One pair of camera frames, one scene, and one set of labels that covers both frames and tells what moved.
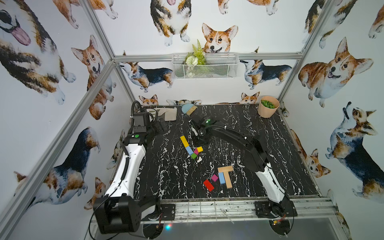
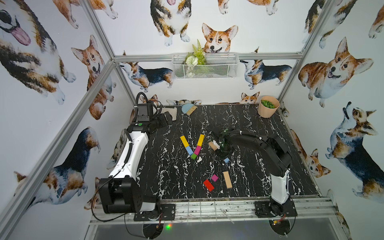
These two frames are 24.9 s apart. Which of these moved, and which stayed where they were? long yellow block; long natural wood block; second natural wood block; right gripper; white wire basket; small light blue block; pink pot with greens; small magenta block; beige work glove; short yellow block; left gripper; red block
Moved: long natural wood block; long yellow block; left gripper; right gripper
Stayed: red block; second natural wood block; small light blue block; short yellow block; pink pot with greens; white wire basket; small magenta block; beige work glove
